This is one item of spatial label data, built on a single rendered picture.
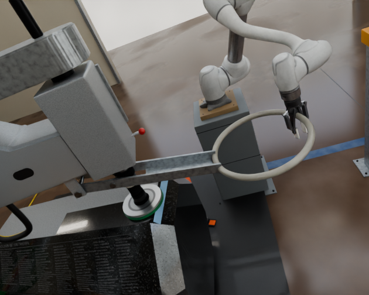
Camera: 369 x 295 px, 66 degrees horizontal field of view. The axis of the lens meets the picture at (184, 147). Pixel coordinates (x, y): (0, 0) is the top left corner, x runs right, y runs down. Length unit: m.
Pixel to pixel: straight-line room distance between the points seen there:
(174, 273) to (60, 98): 0.92
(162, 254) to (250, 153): 1.12
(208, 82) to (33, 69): 1.23
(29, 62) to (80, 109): 0.21
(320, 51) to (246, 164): 1.13
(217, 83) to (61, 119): 1.19
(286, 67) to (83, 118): 0.85
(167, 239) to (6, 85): 0.92
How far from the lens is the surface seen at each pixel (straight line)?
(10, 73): 1.11
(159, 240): 1.40
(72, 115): 1.11
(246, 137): 2.11
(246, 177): 1.23
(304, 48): 1.42
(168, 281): 1.44
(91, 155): 1.19
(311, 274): 2.06
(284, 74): 1.33
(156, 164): 1.40
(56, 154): 1.22
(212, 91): 2.02
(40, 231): 1.82
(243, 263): 2.12
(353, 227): 2.25
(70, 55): 1.06
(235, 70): 2.04
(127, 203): 1.51
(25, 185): 1.35
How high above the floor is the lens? 1.81
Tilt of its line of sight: 33 degrees down
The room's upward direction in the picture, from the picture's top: 24 degrees counter-clockwise
